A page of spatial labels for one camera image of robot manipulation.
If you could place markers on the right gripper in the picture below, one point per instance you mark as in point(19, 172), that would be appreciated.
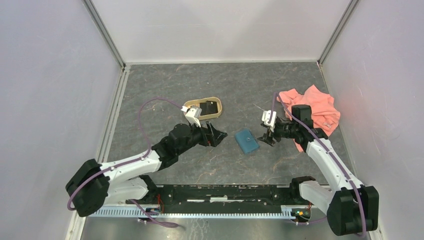
point(269, 140)

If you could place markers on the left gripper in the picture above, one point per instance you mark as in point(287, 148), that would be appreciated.
point(212, 139)

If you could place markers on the blue card holder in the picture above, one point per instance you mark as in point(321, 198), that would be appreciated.
point(246, 141)

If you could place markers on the beige card tray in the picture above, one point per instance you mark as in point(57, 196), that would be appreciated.
point(211, 107)

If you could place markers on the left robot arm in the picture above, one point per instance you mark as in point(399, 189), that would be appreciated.
point(96, 184)

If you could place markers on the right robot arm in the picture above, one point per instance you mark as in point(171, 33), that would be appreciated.
point(350, 206)

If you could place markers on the pink cloth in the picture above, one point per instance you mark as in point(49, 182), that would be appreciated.
point(323, 112)

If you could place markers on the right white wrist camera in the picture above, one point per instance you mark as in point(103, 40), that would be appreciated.
point(268, 119)

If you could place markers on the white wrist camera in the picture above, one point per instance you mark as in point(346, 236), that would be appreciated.
point(268, 119)
point(192, 115)

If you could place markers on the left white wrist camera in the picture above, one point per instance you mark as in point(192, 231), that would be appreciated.
point(192, 115)

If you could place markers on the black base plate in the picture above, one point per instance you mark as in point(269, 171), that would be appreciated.
point(223, 195)

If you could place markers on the aluminium frame rail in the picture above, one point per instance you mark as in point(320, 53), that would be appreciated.
point(223, 192)

